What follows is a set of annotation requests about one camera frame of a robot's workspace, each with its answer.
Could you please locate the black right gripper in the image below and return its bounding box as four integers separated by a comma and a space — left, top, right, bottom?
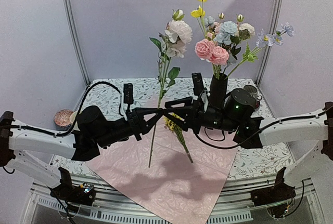
162, 97, 240, 135

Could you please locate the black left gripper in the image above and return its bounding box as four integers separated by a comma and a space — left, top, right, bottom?
95, 108, 162, 149

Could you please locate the yellow small flower sprig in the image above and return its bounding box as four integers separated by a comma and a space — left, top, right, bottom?
164, 116, 193, 163

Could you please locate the pink wrapping paper sheet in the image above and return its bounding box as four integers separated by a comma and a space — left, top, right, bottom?
85, 96, 239, 224

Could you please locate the single pink carnation stem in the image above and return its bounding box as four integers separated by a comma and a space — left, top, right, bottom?
195, 38, 229, 80

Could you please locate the light blue hydrangea stem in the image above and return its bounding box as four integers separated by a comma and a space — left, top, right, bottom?
204, 16, 240, 50

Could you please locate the yellow poppy flower stem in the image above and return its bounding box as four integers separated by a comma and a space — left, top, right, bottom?
190, 0, 207, 36

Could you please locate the white rose stem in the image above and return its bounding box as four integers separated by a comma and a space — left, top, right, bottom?
235, 14, 255, 40

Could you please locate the small blue flower stem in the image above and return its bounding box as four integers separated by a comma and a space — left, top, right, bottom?
227, 22, 296, 77

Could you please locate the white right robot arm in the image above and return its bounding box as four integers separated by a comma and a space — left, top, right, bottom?
164, 88, 332, 201

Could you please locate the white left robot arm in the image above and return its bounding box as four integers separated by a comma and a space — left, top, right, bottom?
1, 106, 163, 200

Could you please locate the tall black vase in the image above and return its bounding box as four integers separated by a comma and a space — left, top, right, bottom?
209, 73, 228, 109

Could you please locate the striped ceramic cup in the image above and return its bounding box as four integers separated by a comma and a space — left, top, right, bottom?
243, 85, 262, 101

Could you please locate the red round saucer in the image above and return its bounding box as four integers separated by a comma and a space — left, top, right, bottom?
254, 95, 262, 111

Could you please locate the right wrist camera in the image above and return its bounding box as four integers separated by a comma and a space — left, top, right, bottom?
191, 73, 209, 112

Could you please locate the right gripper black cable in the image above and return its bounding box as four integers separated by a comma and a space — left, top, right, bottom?
192, 120, 263, 151

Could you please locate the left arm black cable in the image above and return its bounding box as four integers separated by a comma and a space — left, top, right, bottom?
0, 80, 123, 139

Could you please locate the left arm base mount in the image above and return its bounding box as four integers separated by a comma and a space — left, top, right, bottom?
50, 167, 96, 206

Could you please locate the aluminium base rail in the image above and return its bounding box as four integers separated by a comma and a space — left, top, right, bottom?
22, 176, 325, 223

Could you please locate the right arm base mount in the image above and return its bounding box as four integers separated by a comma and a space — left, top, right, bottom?
250, 167, 296, 219

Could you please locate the left aluminium frame post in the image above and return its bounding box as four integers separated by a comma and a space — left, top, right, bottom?
63, 0, 91, 85

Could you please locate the aluminium frame post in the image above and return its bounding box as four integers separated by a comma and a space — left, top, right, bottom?
63, 0, 91, 85
255, 0, 283, 87

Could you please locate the right aluminium frame post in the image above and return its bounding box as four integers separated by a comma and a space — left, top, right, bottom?
255, 0, 283, 87

